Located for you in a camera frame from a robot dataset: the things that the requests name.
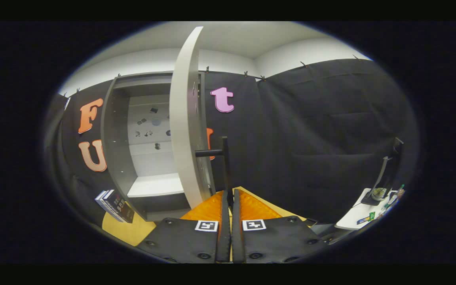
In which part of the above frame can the grey cabinet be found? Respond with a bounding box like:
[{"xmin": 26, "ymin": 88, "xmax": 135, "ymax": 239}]
[{"xmin": 101, "ymin": 71, "xmax": 213, "ymax": 221}]

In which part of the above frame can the black backdrop cloth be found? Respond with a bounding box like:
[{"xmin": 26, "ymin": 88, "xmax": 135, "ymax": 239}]
[{"xmin": 44, "ymin": 59, "xmax": 418, "ymax": 226}]

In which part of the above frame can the black door handle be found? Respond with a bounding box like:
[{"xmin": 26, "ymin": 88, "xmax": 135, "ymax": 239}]
[{"xmin": 195, "ymin": 137, "xmax": 234, "ymax": 206}]

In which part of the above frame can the white side table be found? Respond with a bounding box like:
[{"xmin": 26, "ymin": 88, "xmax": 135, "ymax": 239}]
[{"xmin": 334, "ymin": 186, "xmax": 405, "ymax": 231}]

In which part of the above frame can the stack of books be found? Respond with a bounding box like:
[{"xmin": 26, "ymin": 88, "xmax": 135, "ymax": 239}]
[{"xmin": 95, "ymin": 189, "xmax": 135, "ymax": 223}]

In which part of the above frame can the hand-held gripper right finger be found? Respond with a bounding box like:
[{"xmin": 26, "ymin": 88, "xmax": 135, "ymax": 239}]
[{"xmin": 231, "ymin": 188, "xmax": 327, "ymax": 264}]

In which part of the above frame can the beige cabinet door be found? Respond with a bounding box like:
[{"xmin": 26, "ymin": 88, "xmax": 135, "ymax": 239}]
[{"xmin": 169, "ymin": 26, "xmax": 217, "ymax": 209}]

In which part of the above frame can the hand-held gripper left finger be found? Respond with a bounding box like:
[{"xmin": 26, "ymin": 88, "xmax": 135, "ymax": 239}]
[{"xmin": 137, "ymin": 190, "xmax": 232, "ymax": 264}]

